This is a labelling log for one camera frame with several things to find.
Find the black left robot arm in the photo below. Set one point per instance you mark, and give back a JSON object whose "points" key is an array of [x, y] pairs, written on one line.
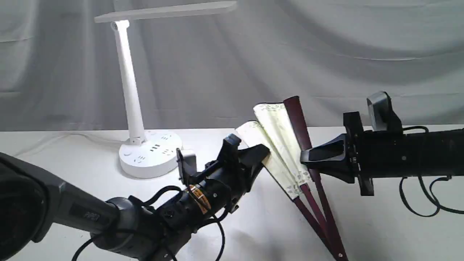
{"points": [[33, 199]]}

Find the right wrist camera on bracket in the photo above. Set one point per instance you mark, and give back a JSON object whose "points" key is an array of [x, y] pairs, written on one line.
{"points": [[384, 120]]}

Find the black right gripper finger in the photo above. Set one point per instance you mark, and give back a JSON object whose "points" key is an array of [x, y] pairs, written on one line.
{"points": [[339, 172], [332, 155]]}

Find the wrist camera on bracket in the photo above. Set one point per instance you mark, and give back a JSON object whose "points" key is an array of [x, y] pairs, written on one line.
{"points": [[384, 120], [188, 173]]}

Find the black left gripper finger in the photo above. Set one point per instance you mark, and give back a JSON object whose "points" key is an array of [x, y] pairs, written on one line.
{"points": [[250, 164]]}

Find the folding paper fan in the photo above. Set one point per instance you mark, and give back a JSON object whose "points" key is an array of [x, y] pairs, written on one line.
{"points": [[282, 128]]}

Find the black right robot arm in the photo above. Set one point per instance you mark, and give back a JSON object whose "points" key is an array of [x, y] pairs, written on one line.
{"points": [[363, 155]]}

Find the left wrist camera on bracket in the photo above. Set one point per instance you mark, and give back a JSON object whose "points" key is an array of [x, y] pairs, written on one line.
{"points": [[188, 173]]}

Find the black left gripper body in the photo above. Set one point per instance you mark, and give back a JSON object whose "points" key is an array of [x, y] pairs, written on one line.
{"points": [[219, 188]]}

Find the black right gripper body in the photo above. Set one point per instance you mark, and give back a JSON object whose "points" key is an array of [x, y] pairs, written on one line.
{"points": [[355, 133]]}

